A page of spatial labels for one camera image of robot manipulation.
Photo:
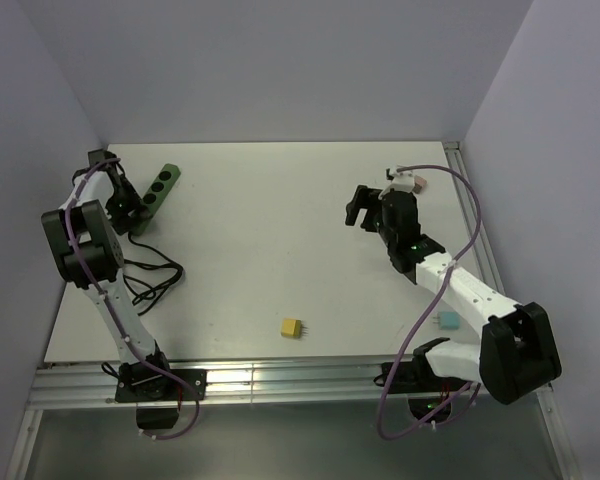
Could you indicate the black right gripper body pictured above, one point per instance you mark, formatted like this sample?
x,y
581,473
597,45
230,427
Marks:
x,y
386,232

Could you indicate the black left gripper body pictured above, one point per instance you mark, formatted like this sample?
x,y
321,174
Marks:
x,y
121,204

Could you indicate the green power strip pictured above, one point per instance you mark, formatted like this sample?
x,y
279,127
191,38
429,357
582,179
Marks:
x,y
157,193

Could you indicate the yellow plug adapter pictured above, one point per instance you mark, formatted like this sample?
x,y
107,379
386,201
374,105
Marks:
x,y
293,329

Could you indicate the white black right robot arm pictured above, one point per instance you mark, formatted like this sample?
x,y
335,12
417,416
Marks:
x,y
516,352

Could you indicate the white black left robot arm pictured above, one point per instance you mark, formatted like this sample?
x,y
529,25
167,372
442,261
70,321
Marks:
x,y
83,238

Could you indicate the light blue plug adapter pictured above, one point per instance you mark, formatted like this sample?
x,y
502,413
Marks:
x,y
448,321

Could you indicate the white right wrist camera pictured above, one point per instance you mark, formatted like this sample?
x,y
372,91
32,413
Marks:
x,y
403,181

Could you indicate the aluminium side rail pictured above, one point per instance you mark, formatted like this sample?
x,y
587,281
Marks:
x,y
482,250

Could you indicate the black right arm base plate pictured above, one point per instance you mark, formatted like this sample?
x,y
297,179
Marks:
x,y
416,376

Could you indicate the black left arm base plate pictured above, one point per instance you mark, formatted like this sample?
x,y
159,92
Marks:
x,y
162,389

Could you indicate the aluminium front rail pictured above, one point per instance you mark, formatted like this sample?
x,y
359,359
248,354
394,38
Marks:
x,y
293,380

